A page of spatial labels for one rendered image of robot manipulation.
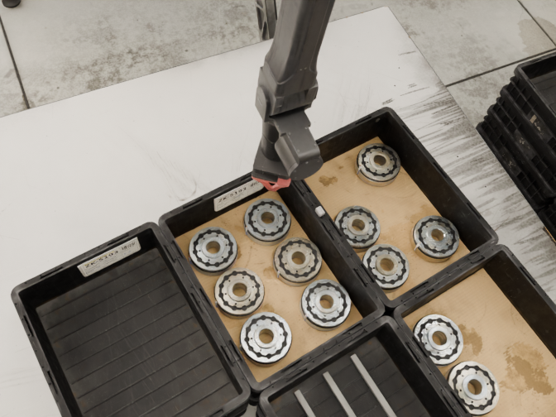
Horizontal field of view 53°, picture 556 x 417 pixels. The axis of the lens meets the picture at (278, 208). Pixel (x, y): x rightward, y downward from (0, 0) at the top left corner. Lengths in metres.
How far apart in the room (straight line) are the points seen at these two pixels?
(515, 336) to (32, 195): 1.16
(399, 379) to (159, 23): 2.06
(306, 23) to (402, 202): 0.73
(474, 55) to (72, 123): 1.95
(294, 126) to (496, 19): 2.35
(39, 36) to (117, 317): 1.85
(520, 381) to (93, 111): 1.22
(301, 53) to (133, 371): 0.71
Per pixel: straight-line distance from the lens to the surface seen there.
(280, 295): 1.19
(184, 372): 1.15
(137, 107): 1.59
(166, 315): 1.18
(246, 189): 1.21
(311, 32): 0.70
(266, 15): 1.88
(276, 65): 0.76
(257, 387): 1.04
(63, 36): 2.80
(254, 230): 1.21
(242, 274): 1.17
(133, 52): 2.68
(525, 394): 1.28
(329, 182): 1.32
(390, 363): 1.20
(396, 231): 1.29
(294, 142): 0.83
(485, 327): 1.28
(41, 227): 1.46
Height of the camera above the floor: 1.96
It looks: 63 degrees down
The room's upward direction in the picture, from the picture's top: 9 degrees clockwise
